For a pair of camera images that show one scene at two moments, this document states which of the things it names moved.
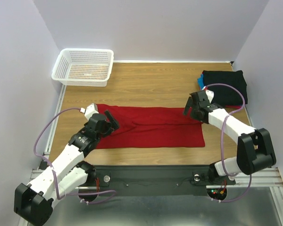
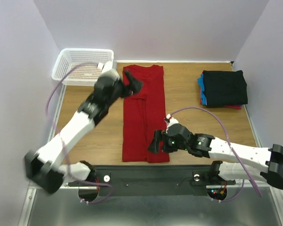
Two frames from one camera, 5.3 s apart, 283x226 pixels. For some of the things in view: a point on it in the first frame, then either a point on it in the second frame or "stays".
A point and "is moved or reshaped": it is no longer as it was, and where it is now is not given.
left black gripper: x=109 y=125 -> x=136 y=86
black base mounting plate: x=157 y=180 stays
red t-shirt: x=151 y=127 is moved or reshaped
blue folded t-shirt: x=201 y=81 stays
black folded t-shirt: x=225 y=94 stays
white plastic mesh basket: x=83 y=67 stays
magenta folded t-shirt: x=233 y=106 stays
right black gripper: x=193 y=108 -> x=162 y=141
